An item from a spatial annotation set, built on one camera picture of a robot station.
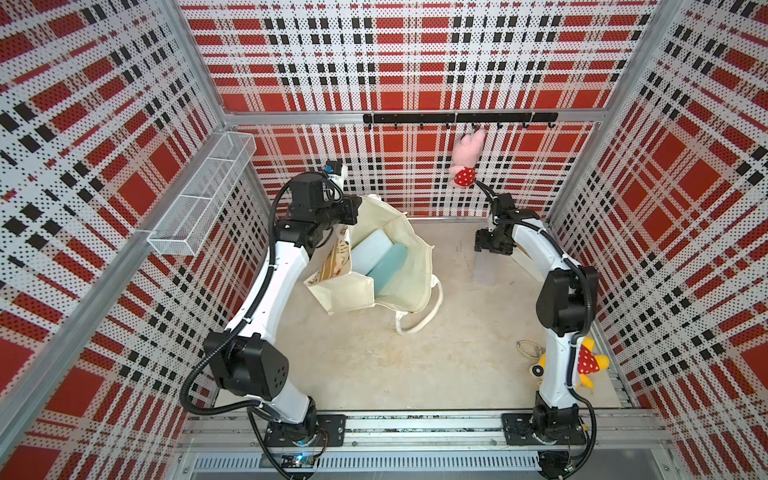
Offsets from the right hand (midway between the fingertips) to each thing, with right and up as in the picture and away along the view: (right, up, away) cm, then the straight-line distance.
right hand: (489, 245), depth 97 cm
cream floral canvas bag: (-25, -15, -6) cm, 30 cm away
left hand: (-39, +12, -20) cm, 45 cm away
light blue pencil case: (-39, -2, -2) cm, 40 cm away
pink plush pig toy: (-8, +29, -4) cm, 31 cm away
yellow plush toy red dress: (+21, -32, -18) cm, 42 cm away
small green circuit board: (-53, -51, -28) cm, 79 cm away
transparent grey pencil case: (-1, -7, 0) cm, 7 cm away
